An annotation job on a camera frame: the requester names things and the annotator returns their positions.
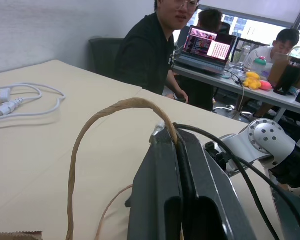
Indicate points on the open dark laptop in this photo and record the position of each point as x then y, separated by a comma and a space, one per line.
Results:
207, 47

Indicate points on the yellow plush toy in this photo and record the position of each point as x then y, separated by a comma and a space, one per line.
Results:
251, 80

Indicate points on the person in black shirt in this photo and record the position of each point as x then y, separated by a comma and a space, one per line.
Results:
145, 50

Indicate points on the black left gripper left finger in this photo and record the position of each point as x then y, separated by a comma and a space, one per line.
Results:
157, 180

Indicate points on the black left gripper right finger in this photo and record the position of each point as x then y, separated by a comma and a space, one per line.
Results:
205, 190

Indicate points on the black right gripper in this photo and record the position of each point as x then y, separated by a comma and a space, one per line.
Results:
287, 217

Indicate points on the brown paper bag on desk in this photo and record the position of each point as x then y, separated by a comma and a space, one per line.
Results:
277, 67

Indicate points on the dark-haired person behind laptop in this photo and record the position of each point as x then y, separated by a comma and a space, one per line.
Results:
210, 20

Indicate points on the white cup with green lid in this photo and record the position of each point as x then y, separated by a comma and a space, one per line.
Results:
259, 66

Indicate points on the silver office chair base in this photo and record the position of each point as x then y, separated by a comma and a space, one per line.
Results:
230, 110

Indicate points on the grey office desk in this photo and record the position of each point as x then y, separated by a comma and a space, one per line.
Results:
202, 78

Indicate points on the pink plush toy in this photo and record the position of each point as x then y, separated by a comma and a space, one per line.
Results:
265, 86

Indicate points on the clear-framed glasses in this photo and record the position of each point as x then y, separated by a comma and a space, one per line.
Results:
187, 4

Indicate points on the black drink tumbler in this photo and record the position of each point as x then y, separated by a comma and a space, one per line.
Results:
287, 77

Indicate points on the person in white shirt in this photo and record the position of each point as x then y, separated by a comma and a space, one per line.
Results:
262, 53

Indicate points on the black office chair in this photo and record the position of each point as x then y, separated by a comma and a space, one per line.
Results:
102, 55

